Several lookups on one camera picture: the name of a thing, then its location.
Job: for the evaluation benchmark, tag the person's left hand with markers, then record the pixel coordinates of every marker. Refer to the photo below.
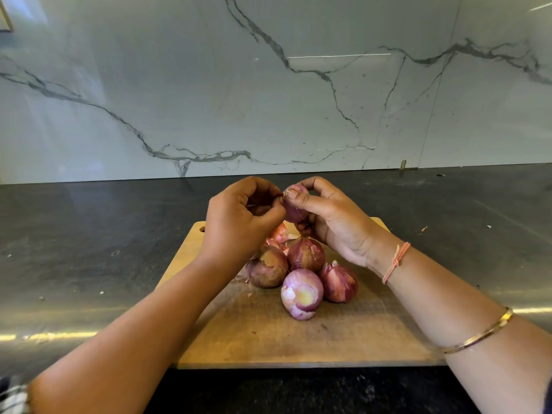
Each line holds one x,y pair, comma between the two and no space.
233,224

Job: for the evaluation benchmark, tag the person's right hand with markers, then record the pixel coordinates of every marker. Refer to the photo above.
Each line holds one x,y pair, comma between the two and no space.
349,224

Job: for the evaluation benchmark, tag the pile of onion peels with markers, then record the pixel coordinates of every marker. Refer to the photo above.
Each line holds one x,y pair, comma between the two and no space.
278,234

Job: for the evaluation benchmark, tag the brownish red onion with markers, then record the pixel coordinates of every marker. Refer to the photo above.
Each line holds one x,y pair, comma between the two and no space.
268,268

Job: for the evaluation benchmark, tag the small red onion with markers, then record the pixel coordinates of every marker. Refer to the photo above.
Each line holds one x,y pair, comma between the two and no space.
294,212

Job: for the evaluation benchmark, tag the red onion with pale patch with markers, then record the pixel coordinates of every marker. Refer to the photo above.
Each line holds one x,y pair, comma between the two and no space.
302,293

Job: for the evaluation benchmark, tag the person's left forearm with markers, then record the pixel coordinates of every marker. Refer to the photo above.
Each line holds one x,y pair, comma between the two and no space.
129,353

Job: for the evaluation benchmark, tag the person's right forearm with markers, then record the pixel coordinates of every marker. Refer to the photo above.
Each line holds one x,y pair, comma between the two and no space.
466,327

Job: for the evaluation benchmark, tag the wooden cutting board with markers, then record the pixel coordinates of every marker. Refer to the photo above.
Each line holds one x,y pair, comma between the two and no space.
241,336

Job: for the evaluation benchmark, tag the gold bangle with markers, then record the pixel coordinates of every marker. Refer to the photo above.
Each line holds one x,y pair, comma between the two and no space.
479,334

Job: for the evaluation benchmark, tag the black white plaid sleeve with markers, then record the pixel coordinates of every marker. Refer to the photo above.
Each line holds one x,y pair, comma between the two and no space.
10,399

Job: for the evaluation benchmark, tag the white wall switch plate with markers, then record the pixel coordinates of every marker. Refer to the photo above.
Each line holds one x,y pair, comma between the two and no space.
4,17

